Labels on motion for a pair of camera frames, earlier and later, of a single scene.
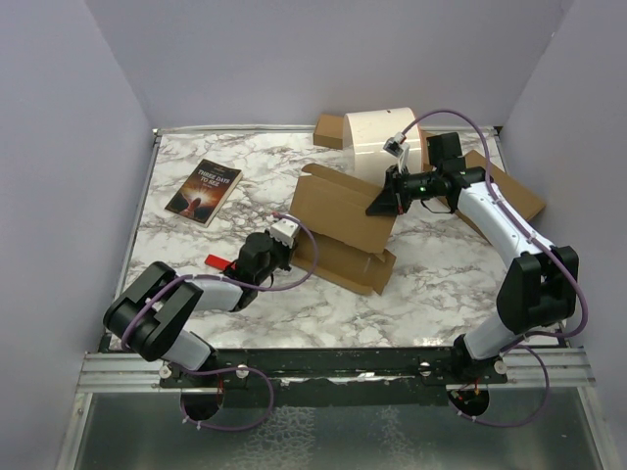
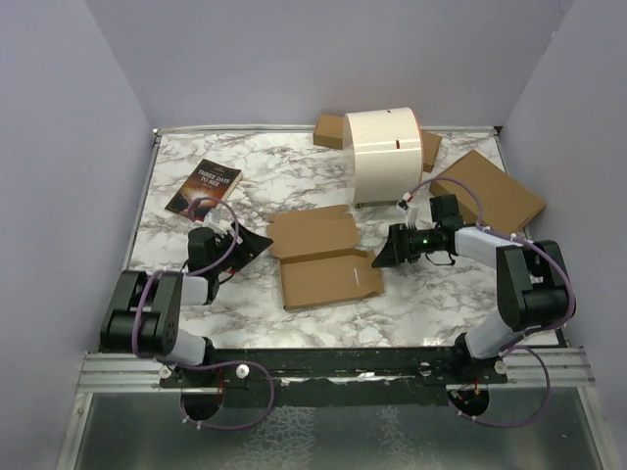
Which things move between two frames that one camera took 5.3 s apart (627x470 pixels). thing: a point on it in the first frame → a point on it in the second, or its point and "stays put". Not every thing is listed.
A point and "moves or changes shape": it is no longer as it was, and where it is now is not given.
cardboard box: [353, 246] moves or changes shape
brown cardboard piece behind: [425, 162] stays put
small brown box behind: [329, 131] stays put
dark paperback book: [204, 192] stays put
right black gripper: [387, 201] → [398, 248]
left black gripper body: [280, 256] → [229, 250]
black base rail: [333, 376] stays put
